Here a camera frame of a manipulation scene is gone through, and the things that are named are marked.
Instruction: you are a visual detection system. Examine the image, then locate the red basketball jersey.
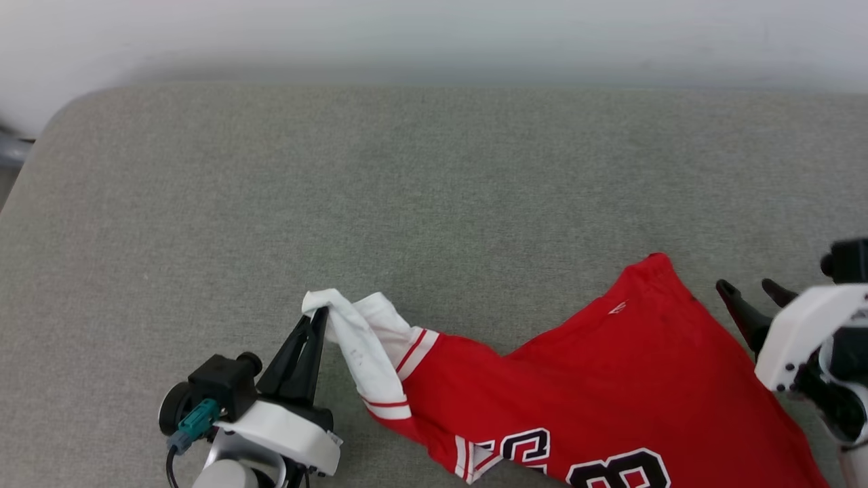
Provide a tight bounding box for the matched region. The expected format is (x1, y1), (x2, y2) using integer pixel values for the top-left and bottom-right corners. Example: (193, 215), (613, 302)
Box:
(302, 252), (832, 488)

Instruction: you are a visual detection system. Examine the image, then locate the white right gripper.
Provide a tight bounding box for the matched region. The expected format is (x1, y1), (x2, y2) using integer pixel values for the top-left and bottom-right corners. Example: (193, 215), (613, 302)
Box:
(715, 278), (868, 394)

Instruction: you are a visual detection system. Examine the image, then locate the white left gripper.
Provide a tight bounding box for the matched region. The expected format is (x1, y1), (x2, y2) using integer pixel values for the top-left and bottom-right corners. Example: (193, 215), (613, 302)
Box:
(216, 306), (344, 476)

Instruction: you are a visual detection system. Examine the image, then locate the black cable with teal plug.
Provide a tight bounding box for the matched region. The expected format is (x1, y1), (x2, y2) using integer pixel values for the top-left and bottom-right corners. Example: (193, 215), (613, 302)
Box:
(165, 399), (223, 488)

